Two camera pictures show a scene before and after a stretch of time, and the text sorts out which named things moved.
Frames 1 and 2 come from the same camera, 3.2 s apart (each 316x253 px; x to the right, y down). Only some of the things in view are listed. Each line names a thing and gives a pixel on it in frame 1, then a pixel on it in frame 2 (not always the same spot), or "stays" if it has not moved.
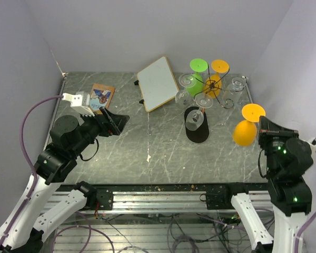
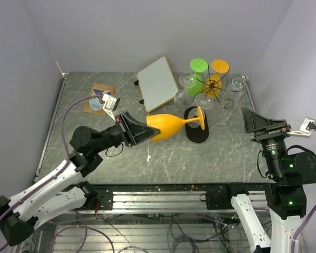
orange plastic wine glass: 245,132 to 169,125
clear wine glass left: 183,97 stays
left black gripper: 107,120 to 142,132
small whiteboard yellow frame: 157,84 stays
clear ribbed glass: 233,94 stays
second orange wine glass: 213,83 stays
